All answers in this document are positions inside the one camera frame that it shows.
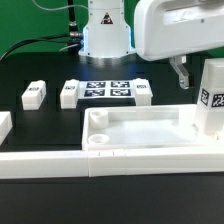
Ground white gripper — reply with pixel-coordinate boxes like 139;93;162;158
134;0;224;89

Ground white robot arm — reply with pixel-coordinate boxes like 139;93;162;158
79;0;224;89

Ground fiducial marker sheet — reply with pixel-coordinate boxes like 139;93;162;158
79;80;133;99

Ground white L-shaped guide fence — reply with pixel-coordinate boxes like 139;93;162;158
0;147;224;179

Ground white block at left edge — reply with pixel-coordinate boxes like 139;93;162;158
0;111;13;145

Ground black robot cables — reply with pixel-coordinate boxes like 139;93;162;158
0;0;84;62

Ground grey thin cable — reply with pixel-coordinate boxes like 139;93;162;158
31;0;90;12

